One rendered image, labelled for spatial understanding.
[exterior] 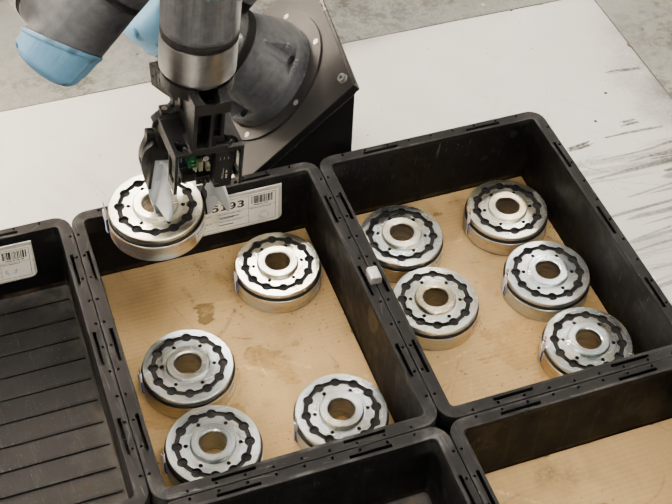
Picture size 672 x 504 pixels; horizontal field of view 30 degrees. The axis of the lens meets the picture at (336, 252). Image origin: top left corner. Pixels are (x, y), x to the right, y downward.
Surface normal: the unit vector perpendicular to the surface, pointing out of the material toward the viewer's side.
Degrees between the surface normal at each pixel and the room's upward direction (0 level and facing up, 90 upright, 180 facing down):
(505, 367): 0
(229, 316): 0
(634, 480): 0
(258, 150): 44
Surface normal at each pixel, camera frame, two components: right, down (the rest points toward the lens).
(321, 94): -0.65, -0.36
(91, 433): 0.04, -0.66
